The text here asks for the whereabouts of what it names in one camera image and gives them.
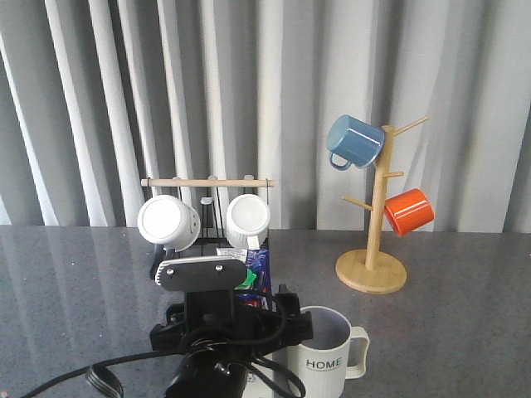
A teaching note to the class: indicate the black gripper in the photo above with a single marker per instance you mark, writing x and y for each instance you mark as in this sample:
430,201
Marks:
219,320

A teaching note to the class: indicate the Pascual whole milk carton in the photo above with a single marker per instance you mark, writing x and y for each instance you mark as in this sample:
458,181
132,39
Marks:
258,278

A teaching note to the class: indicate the white HOME ceramic mug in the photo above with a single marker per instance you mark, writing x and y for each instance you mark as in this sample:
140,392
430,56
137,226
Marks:
337,352

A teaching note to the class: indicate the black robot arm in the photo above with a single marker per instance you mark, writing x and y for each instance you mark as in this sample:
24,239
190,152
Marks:
215,373

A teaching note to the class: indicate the white ribbed hanging mug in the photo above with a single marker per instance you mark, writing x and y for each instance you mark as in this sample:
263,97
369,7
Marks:
248,217

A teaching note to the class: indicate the white smiley face mug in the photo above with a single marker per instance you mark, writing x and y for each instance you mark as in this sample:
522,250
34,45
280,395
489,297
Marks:
168,223

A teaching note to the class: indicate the wooden mug tree stand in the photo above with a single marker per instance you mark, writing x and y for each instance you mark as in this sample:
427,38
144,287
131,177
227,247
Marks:
371,270

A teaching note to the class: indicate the orange enamel mug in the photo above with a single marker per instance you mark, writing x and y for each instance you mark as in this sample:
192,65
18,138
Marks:
408,211

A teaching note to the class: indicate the grey pleated curtain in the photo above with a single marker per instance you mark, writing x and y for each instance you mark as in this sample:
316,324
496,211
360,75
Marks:
97,95

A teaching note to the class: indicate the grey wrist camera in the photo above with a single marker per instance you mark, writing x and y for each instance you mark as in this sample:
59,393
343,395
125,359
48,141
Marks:
201,274

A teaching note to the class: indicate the black wire mug rack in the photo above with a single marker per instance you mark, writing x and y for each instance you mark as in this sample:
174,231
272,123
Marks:
211,228

